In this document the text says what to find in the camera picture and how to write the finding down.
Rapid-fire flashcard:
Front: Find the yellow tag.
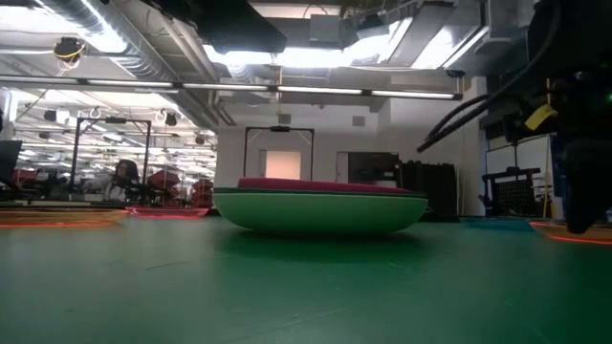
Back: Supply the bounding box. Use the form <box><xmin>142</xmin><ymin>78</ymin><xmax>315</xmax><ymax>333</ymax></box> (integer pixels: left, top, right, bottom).
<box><xmin>524</xmin><ymin>103</ymin><xmax>559</xmax><ymax>132</ymax></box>

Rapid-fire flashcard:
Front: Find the green table mat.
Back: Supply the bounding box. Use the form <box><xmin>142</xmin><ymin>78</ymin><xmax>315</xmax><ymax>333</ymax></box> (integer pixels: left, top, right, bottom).
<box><xmin>0</xmin><ymin>213</ymin><xmax>612</xmax><ymax>344</ymax></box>

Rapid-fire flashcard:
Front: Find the black cabinet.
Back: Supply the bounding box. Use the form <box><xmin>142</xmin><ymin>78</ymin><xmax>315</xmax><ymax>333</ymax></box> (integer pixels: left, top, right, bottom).
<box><xmin>398</xmin><ymin>161</ymin><xmax>459</xmax><ymax>220</ymax></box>

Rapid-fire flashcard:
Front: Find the black wheeled rack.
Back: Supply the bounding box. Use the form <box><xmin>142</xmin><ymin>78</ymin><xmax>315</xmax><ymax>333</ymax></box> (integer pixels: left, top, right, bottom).
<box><xmin>481</xmin><ymin>166</ymin><xmax>544</xmax><ymax>219</ymax></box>

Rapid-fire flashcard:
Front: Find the person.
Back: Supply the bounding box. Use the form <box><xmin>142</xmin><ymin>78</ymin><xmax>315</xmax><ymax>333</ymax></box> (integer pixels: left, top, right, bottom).
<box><xmin>80</xmin><ymin>159</ymin><xmax>142</xmax><ymax>204</ymax></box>

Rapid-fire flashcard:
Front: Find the pink transparent small dish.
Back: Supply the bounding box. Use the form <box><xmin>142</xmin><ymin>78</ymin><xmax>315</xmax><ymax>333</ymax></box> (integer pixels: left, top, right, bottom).
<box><xmin>124</xmin><ymin>204</ymin><xmax>210</xmax><ymax>221</ymax></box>

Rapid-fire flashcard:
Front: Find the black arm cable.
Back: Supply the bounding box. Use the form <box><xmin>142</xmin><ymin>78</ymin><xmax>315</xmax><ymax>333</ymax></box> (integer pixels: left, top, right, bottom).
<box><xmin>415</xmin><ymin>0</ymin><xmax>563</xmax><ymax>155</ymax></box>

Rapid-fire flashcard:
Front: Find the pink plastic plate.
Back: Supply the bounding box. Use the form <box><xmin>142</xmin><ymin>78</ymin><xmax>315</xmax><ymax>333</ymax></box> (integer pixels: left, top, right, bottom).
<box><xmin>237</xmin><ymin>177</ymin><xmax>415</xmax><ymax>195</ymax></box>

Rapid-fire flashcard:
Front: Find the silver ventilation duct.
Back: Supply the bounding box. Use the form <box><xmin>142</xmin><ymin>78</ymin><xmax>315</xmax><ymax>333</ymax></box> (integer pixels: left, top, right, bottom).
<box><xmin>40</xmin><ymin>0</ymin><xmax>224</xmax><ymax>131</ymax></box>

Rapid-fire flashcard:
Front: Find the large light green plate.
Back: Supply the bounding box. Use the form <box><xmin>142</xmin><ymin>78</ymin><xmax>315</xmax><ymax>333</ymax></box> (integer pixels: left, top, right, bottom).
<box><xmin>212</xmin><ymin>190</ymin><xmax>429</xmax><ymax>236</ymax></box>

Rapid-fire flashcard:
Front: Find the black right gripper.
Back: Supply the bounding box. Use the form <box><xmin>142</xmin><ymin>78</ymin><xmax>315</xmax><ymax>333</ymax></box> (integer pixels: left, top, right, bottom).
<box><xmin>547</xmin><ymin>71</ymin><xmax>612</xmax><ymax>236</ymax></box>

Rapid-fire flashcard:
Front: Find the ceiling light strip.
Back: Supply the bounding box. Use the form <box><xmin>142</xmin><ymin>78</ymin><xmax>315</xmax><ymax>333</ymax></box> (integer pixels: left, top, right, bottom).
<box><xmin>0</xmin><ymin>75</ymin><xmax>464</xmax><ymax>101</ymax></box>

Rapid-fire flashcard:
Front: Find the dark monitor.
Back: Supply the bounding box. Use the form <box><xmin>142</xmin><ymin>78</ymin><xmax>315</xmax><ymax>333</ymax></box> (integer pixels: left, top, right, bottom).
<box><xmin>0</xmin><ymin>139</ymin><xmax>24</xmax><ymax>190</ymax></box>

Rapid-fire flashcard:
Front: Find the amber transparent small dish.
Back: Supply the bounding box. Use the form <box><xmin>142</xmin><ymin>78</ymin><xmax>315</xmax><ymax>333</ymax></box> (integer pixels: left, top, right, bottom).
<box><xmin>0</xmin><ymin>205</ymin><xmax>131</xmax><ymax>229</ymax></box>

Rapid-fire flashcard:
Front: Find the black rig stand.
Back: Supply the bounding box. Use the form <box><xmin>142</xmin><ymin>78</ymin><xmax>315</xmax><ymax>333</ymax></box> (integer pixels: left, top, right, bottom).
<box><xmin>68</xmin><ymin>117</ymin><xmax>153</xmax><ymax>195</ymax></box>
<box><xmin>242</xmin><ymin>125</ymin><xmax>317</xmax><ymax>183</ymax></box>

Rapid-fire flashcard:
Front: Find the black ceiling cable reel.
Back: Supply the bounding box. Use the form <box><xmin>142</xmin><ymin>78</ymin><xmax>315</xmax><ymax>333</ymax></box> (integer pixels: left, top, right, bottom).
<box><xmin>53</xmin><ymin>36</ymin><xmax>87</xmax><ymax>64</ymax></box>

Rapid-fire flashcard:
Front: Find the blue transparent small dish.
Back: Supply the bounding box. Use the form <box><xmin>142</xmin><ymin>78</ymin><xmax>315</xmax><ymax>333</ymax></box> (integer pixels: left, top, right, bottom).
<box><xmin>459</xmin><ymin>215</ymin><xmax>544</xmax><ymax>233</ymax></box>

